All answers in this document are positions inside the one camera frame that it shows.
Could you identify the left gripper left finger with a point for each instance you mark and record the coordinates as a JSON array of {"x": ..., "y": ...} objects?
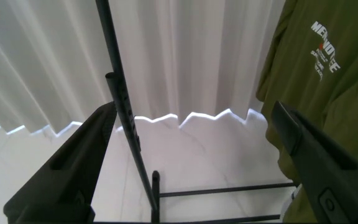
[{"x": 64, "y": 186}]

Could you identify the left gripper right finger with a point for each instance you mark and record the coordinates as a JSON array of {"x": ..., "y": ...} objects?
[{"x": 337, "y": 186}]

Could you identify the green printed shirt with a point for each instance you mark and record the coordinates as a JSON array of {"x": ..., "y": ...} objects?
[{"x": 322, "y": 93}]

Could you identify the black clothes rack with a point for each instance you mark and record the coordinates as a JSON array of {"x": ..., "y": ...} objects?
[{"x": 117, "y": 77}]

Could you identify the white curtain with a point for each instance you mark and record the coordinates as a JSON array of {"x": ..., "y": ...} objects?
[{"x": 182, "y": 56}]

